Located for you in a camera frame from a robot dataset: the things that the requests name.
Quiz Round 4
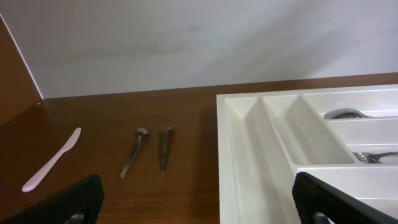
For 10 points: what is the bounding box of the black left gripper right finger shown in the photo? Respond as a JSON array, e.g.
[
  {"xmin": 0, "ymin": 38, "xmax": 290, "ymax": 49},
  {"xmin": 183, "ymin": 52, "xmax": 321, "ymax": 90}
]
[{"xmin": 292, "ymin": 172, "xmax": 397, "ymax": 224}]

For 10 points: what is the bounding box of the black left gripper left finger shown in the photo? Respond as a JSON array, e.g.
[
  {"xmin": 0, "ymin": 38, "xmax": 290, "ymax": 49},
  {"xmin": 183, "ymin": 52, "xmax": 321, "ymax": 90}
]
[{"xmin": 2, "ymin": 174, "xmax": 104, "ymax": 224}]

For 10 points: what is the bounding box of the metal spoon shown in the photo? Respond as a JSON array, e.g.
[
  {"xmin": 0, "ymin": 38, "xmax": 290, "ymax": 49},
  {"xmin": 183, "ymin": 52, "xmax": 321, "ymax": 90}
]
[{"xmin": 323, "ymin": 108, "xmax": 369, "ymax": 119}]

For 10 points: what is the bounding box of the pink plastic knife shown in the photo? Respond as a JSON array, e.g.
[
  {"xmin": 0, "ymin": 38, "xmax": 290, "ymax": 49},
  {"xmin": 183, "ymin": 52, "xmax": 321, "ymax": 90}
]
[{"xmin": 21, "ymin": 128, "xmax": 81, "ymax": 192}]

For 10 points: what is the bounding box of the white cutlery tray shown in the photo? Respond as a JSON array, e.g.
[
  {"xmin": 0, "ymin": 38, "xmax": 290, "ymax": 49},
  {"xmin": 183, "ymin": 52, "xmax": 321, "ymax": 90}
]
[{"xmin": 216, "ymin": 85, "xmax": 397, "ymax": 223}]

